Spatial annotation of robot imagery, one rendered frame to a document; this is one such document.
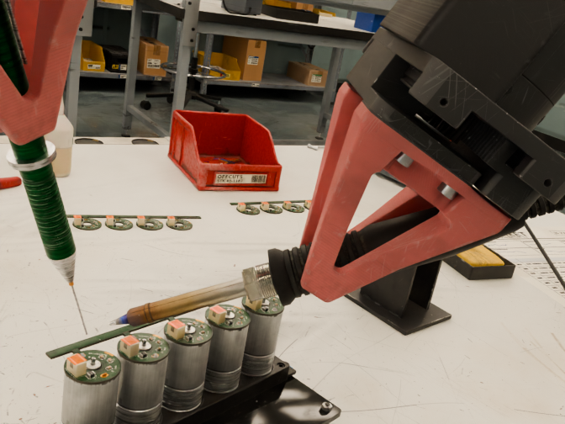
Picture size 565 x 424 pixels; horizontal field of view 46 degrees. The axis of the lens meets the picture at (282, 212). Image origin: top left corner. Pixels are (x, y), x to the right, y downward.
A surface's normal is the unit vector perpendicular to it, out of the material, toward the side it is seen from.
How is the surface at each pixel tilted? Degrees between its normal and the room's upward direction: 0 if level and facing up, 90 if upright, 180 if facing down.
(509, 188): 90
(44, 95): 101
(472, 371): 0
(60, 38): 107
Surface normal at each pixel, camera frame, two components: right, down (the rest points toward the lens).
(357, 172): -0.17, 0.61
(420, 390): 0.18, -0.92
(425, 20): -0.80, -0.54
